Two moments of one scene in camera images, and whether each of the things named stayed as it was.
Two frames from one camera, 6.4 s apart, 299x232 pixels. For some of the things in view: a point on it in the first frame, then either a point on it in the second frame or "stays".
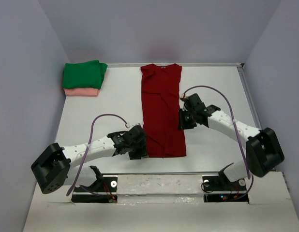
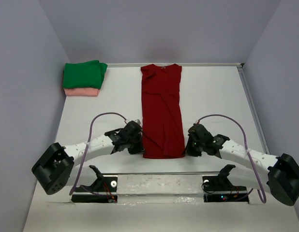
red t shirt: (161, 99) stays
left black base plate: (104, 191) stays
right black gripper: (182, 124) -> (188, 150)
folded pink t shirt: (82, 92) stays
